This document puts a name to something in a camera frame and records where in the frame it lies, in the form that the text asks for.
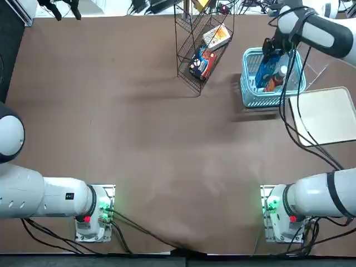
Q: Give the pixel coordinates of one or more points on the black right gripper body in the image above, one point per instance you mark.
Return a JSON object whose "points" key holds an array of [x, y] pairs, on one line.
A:
{"points": [[282, 43]]}

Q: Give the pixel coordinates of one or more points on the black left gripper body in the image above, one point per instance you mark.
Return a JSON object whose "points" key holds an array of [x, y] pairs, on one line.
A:
{"points": [[58, 2]]}

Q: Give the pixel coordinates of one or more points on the blue Oreo cookie pack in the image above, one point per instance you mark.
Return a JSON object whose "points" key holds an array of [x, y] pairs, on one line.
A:
{"points": [[264, 72]]}

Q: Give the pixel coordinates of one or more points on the amber tea bottle white cap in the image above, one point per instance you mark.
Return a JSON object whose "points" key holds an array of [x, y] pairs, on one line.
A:
{"points": [[275, 83]]}

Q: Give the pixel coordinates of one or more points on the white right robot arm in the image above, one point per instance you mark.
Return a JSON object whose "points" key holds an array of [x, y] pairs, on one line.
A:
{"points": [[320, 30]]}

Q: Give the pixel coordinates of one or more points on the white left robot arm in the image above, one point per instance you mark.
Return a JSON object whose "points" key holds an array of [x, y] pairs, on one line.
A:
{"points": [[55, 197]]}

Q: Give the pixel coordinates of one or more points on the clear acrylic beverage shelf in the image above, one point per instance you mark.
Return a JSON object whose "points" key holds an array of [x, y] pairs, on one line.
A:
{"points": [[314, 66]]}

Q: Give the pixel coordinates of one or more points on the light blue plastic basket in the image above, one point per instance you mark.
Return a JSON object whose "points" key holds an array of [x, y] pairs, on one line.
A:
{"points": [[250, 97]]}

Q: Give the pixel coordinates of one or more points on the white orange biscuit box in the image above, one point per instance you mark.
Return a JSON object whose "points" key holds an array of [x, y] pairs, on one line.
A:
{"points": [[217, 37]]}

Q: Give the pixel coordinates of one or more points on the small red-lit device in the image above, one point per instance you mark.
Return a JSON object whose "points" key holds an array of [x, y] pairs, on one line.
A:
{"points": [[225, 10]]}

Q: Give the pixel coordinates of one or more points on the small black power adapter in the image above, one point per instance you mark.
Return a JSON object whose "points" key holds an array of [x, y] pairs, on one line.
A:
{"points": [[139, 5]]}

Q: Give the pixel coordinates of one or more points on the dark Chocofello cookie box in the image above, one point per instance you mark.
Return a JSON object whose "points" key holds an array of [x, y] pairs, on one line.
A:
{"points": [[204, 64]]}

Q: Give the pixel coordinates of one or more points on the yellow Nabati wafer box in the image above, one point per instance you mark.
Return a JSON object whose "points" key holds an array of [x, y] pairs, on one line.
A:
{"points": [[201, 3]]}

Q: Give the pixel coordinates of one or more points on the cream plastic tray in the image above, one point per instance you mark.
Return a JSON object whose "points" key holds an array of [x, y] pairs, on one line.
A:
{"points": [[328, 119]]}

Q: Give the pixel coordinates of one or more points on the grey power adapter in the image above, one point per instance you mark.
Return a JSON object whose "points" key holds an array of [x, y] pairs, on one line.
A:
{"points": [[162, 5]]}

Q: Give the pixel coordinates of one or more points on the aluminium frame rail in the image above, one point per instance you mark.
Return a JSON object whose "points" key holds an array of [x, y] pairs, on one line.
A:
{"points": [[26, 19]]}

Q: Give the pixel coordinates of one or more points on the aluminium camera post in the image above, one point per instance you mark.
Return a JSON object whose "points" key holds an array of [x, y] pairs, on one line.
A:
{"points": [[187, 7]]}

